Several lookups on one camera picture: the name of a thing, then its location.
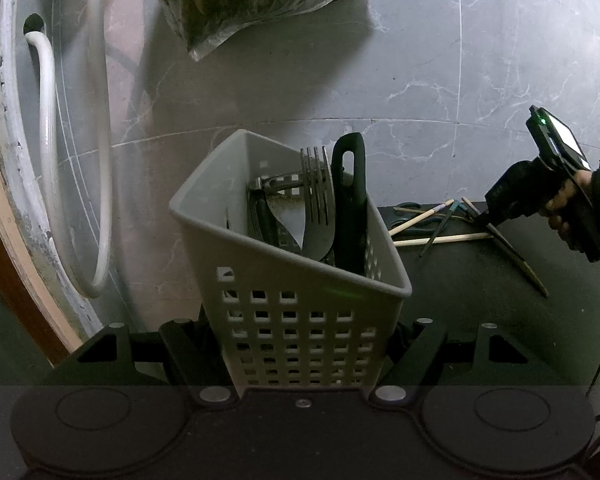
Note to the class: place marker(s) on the metal peeler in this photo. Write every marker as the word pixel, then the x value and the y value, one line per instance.
pixel 280 182

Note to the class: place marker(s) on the person's right hand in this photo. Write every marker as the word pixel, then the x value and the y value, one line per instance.
pixel 565 200

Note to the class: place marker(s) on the brown wooden door frame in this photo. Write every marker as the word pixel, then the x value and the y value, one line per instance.
pixel 10 240

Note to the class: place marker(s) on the plastic bag of dried greens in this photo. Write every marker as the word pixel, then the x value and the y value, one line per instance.
pixel 260 0

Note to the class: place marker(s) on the grey fork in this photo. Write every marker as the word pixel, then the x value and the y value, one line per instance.
pixel 316 185

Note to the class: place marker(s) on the dark chopstick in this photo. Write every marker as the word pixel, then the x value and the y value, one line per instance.
pixel 525 270
pixel 436 232
pixel 420 209

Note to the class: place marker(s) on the white perforated utensil basket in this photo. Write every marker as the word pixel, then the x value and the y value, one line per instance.
pixel 300 330

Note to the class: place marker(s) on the light wooden chopstick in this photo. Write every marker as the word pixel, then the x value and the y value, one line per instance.
pixel 445 238
pixel 430 212

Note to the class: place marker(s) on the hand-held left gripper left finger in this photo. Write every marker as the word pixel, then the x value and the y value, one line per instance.
pixel 190 352

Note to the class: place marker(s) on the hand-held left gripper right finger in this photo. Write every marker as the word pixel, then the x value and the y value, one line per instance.
pixel 420 355

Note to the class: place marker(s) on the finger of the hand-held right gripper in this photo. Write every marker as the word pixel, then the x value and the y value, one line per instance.
pixel 497 210

